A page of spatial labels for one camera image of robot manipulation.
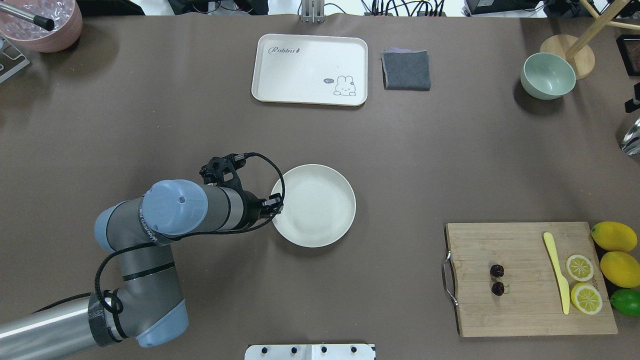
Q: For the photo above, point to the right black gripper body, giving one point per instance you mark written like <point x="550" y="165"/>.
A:
<point x="630" y="106"/>

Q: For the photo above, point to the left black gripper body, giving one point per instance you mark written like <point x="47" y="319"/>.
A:
<point x="251" y="209"/>

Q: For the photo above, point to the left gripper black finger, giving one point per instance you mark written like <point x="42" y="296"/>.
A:
<point x="271" y="206"/>

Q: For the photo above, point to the beige round plate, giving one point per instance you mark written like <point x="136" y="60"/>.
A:
<point x="319" y="206"/>

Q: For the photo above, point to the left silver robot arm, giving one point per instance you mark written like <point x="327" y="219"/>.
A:
<point x="136" y="290"/>

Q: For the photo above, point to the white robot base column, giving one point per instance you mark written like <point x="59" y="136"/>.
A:
<point x="327" y="351"/>

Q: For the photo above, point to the white rabbit tray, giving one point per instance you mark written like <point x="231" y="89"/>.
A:
<point x="311" y="69"/>

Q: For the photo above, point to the dark red cherry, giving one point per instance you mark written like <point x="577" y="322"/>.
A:
<point x="497" y="271"/>
<point x="500" y="289"/>

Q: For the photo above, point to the metal scoop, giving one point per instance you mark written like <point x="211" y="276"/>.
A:
<point x="630" y="141"/>

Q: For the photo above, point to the wooden cup stand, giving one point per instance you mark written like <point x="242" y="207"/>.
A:
<point x="576" y="51"/>

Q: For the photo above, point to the mint green bowl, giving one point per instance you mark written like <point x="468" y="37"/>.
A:
<point x="547" y="76"/>

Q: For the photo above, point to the yellow lemon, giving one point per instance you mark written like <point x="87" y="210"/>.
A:
<point x="621" y="269"/>
<point x="614" y="236"/>

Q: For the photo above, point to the lemon slice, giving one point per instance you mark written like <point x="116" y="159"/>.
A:
<point x="580" y="268"/>
<point x="586" y="298"/>

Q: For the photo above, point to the grey folded cloth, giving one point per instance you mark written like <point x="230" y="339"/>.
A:
<point x="406" y="70"/>

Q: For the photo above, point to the yellow plastic knife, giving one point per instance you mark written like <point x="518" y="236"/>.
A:
<point x="562" y="282"/>

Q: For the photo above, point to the green lime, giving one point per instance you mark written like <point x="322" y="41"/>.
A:
<point x="626" y="301"/>

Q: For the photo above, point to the bamboo cutting board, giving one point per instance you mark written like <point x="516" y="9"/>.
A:
<point x="533" y="306"/>

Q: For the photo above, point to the pink bowl with ice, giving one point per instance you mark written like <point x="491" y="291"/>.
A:
<point x="46" y="26"/>

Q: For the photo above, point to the aluminium frame post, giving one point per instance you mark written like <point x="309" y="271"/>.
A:
<point x="312" y="11"/>

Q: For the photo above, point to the white wire cup rack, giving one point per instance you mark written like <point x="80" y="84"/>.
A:
<point x="12" y="60"/>

